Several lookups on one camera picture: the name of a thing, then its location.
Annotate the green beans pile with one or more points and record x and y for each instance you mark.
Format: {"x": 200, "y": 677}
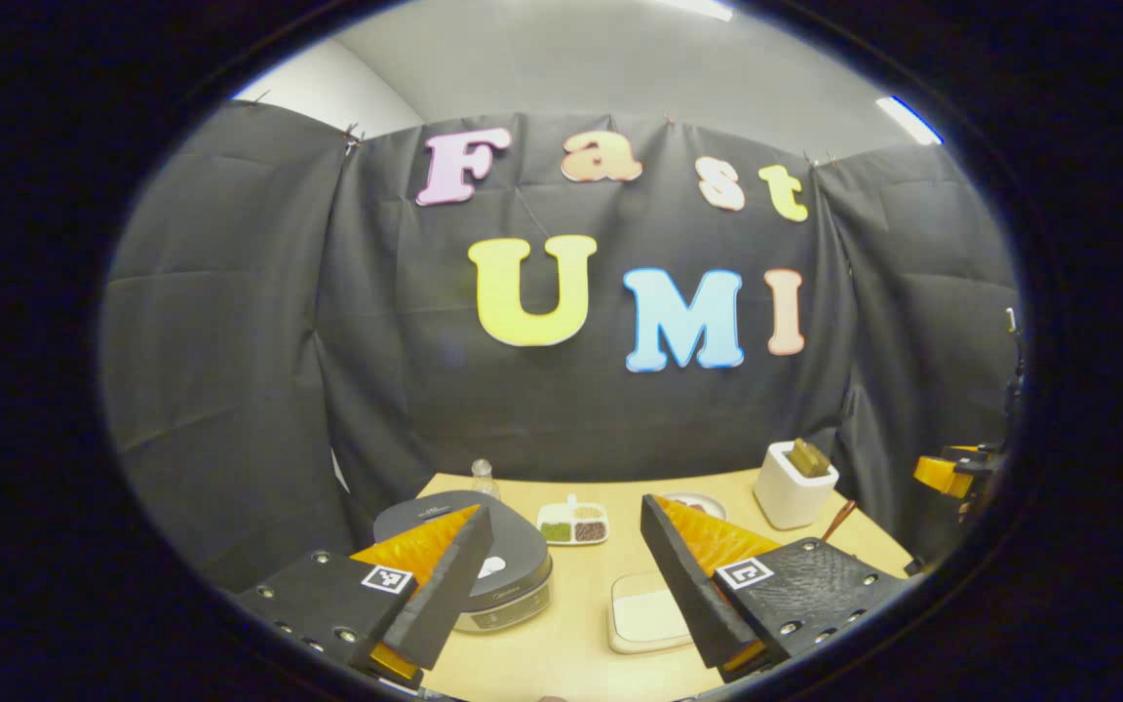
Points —
{"x": 555, "y": 531}

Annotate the dark red beans pile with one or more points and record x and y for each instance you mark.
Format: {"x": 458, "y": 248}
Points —
{"x": 590, "y": 530}

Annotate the brown toast slice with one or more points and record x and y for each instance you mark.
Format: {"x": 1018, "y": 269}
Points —
{"x": 808, "y": 458}

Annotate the yellow beans pile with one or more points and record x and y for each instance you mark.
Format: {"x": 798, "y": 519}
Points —
{"x": 589, "y": 512}

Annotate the dark grey rice cooker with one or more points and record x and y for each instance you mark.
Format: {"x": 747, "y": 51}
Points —
{"x": 522, "y": 575}

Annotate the white round plate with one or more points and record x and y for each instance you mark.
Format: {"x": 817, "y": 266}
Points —
{"x": 715, "y": 505}

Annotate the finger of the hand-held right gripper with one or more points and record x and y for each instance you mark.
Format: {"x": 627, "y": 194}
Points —
{"x": 942, "y": 475}

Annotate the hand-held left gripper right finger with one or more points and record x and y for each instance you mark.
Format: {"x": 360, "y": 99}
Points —
{"x": 688, "y": 595}

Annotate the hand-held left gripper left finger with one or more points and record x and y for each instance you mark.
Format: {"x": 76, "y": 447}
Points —
{"x": 445, "y": 595}

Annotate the rectangular tray of rice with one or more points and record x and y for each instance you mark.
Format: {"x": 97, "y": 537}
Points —
{"x": 644, "y": 619}

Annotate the small clear bottle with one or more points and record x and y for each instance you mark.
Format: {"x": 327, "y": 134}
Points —
{"x": 484, "y": 483}

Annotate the ceiling light panel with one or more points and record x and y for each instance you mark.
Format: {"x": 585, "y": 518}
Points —
{"x": 908, "y": 119}
{"x": 703, "y": 8}

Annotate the white toaster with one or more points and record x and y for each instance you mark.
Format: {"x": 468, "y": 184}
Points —
{"x": 791, "y": 502}

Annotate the white divided dish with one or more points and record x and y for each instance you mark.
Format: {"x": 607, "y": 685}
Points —
{"x": 557, "y": 514}

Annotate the dark wooden spoon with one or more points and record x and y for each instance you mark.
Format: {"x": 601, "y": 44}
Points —
{"x": 839, "y": 520}

